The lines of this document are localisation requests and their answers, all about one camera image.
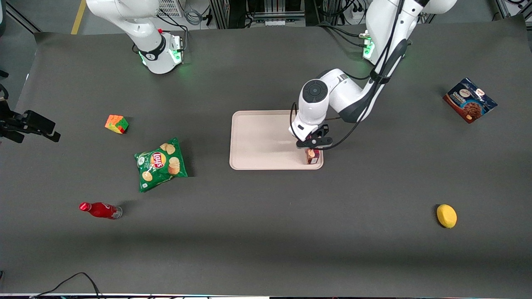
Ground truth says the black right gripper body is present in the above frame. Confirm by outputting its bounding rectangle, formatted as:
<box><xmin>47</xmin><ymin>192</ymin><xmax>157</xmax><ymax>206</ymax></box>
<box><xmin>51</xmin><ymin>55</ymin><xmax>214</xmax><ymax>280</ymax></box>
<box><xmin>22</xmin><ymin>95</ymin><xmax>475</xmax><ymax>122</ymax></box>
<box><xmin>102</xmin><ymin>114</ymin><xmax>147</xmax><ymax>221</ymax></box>
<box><xmin>0</xmin><ymin>100</ymin><xmax>27</xmax><ymax>144</ymax></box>

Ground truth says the red soda bottle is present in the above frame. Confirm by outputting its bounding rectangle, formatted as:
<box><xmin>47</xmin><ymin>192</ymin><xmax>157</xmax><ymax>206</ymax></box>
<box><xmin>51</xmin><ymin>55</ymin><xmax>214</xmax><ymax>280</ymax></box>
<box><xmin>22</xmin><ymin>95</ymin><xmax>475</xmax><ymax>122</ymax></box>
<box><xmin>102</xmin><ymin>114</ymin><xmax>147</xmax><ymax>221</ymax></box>
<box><xmin>79</xmin><ymin>202</ymin><xmax>123</xmax><ymax>220</ymax></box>

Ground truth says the blue cookie package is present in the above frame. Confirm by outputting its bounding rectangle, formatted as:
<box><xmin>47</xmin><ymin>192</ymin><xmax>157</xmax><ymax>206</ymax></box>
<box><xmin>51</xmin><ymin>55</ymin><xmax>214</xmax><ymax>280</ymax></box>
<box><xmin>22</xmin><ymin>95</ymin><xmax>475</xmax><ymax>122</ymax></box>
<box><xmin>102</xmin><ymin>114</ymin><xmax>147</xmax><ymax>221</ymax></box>
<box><xmin>443</xmin><ymin>78</ymin><xmax>498</xmax><ymax>124</ymax></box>

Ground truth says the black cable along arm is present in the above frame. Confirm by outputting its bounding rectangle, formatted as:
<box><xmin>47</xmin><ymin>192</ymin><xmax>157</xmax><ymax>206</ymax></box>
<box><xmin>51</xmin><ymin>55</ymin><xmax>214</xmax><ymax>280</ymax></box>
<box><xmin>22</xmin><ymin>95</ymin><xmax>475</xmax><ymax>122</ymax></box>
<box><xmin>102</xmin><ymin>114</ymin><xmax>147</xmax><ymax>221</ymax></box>
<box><xmin>290</xmin><ymin>0</ymin><xmax>410</xmax><ymax>151</ymax></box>

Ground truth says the white vented box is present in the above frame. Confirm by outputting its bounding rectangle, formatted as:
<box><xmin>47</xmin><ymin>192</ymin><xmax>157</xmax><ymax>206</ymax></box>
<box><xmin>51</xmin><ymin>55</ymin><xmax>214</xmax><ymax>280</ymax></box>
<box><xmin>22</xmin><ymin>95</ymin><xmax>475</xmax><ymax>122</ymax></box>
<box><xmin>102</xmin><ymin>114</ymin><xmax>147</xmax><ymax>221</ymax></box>
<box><xmin>158</xmin><ymin>0</ymin><xmax>184</xmax><ymax>18</ymax></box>

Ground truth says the yellow lemon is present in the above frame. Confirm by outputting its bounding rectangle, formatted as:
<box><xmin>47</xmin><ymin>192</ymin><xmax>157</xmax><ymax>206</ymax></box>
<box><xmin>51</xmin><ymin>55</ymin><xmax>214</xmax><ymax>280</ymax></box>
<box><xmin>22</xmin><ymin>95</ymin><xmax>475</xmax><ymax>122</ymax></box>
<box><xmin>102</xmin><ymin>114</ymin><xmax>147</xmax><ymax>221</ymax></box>
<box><xmin>436</xmin><ymin>204</ymin><xmax>458</xmax><ymax>228</ymax></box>

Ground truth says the thin black cable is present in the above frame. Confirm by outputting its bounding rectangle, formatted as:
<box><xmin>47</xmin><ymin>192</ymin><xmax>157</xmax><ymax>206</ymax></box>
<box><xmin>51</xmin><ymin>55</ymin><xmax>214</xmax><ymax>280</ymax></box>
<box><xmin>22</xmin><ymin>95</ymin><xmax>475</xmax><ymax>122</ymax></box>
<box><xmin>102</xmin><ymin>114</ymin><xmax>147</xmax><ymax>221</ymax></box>
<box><xmin>30</xmin><ymin>272</ymin><xmax>103</xmax><ymax>299</ymax></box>

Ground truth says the multicoloured puzzle cube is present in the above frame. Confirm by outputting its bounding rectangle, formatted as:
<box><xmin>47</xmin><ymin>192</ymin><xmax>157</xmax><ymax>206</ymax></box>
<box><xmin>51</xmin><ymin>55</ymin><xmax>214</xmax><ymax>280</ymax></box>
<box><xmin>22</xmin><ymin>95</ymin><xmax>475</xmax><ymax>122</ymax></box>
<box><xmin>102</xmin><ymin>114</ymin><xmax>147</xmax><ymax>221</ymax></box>
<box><xmin>105</xmin><ymin>115</ymin><xmax>129</xmax><ymax>134</ymax></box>

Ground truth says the grey coiled cable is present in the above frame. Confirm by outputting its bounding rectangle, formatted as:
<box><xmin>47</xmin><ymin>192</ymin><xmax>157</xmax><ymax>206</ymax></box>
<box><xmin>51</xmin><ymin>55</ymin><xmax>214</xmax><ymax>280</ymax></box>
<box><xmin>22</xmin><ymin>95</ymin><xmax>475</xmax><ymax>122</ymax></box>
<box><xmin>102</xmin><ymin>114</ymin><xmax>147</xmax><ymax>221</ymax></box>
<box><xmin>184</xmin><ymin>8</ymin><xmax>203</xmax><ymax>26</ymax></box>

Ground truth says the green Lay's chip bag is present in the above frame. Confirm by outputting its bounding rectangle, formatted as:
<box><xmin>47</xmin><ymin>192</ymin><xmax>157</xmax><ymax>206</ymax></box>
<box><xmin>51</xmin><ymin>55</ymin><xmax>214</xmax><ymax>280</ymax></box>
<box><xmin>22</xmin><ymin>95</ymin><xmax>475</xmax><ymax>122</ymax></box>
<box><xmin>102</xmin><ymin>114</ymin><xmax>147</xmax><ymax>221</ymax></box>
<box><xmin>134</xmin><ymin>137</ymin><xmax>188</xmax><ymax>193</ymax></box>

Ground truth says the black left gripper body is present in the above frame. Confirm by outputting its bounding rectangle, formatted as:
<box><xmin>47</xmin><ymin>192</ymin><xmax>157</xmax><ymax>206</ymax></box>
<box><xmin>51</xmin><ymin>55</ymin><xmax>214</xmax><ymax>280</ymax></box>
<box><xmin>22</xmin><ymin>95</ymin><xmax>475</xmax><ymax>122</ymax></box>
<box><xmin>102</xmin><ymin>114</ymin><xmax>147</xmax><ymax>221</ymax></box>
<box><xmin>296</xmin><ymin>124</ymin><xmax>334</xmax><ymax>149</ymax></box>

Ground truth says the beige plastic tray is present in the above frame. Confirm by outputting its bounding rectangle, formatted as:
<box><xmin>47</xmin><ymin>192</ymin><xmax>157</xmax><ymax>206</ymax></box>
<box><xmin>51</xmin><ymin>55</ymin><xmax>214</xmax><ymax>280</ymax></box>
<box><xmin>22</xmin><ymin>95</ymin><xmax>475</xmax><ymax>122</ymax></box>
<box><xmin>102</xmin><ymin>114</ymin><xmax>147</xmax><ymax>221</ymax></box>
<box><xmin>229</xmin><ymin>110</ymin><xmax>324</xmax><ymax>171</ymax></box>

